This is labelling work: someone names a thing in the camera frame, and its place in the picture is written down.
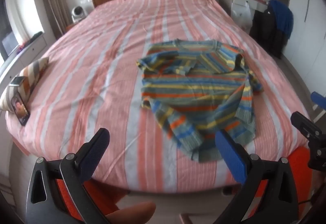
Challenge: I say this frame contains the diagonally striped pillow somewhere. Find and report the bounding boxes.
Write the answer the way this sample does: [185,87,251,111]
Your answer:
[0,56,50,112]

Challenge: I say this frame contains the small flat box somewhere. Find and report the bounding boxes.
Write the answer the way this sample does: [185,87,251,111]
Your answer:
[10,77,26,87]

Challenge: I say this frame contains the striped knitted sweater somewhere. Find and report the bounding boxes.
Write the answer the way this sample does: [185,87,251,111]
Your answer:
[136,39,264,163]

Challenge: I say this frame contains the blue cloth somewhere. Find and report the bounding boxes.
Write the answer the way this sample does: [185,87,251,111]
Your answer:
[267,0,294,40]

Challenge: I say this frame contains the white plastic bag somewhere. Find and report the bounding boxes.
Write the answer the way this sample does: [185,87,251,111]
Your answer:
[230,2,252,32]

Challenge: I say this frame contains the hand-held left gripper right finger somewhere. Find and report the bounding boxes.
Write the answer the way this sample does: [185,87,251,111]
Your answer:
[215,129,299,224]

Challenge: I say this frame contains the white wardrobe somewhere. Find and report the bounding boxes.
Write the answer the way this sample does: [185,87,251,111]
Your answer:
[288,0,326,61]

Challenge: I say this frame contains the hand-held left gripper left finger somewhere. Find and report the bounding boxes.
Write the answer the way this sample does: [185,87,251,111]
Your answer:
[25,127,112,224]

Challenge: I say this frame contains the black hanging clothes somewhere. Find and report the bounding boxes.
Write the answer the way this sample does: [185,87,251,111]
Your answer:
[249,9,287,59]

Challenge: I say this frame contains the bed with pink striped sheet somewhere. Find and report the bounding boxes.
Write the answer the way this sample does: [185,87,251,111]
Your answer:
[5,0,312,194]

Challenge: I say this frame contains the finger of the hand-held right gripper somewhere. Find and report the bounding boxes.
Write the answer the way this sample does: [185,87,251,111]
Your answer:
[311,91,326,122]
[291,111,324,139]

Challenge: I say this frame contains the window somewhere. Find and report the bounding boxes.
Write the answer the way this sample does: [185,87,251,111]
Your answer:
[0,0,21,59]

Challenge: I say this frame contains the white round device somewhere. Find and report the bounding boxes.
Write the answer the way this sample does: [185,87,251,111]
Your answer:
[71,6,87,23]

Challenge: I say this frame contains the dark items on windowsill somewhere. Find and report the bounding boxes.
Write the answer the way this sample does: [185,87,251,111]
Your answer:
[17,32,44,52]

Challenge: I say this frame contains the white window-side desk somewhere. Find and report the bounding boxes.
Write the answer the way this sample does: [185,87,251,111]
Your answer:
[0,33,49,82]

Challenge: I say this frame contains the black smartphone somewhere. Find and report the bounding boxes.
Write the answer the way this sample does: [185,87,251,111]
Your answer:
[11,92,31,127]

